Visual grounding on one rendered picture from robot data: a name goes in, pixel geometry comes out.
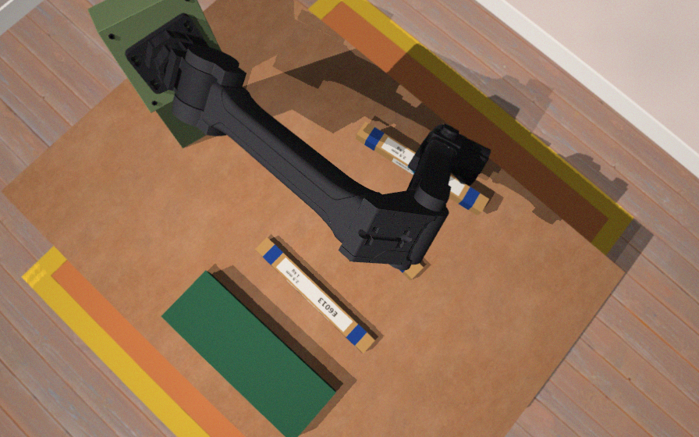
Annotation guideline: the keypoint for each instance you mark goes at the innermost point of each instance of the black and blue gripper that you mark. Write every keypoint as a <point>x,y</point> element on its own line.
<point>414,161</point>

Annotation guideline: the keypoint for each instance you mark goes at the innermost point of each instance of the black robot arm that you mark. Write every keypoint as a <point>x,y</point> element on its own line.
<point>370,225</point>

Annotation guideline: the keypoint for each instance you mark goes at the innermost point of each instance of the tan box with white label and blue bands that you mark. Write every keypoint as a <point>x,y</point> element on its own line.
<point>412,271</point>

